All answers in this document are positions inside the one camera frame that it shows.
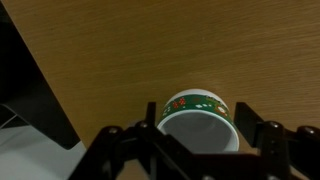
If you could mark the black office chair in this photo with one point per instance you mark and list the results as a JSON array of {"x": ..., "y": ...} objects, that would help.
[{"x": 30, "y": 100}]

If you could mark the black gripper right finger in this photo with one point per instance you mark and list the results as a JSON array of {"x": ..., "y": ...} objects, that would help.
[{"x": 290, "y": 153}]

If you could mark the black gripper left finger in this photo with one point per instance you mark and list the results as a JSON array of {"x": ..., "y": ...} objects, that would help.
[{"x": 133, "y": 153}]

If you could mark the white cup with green band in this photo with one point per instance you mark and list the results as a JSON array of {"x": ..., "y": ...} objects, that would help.
[{"x": 200, "y": 130}]

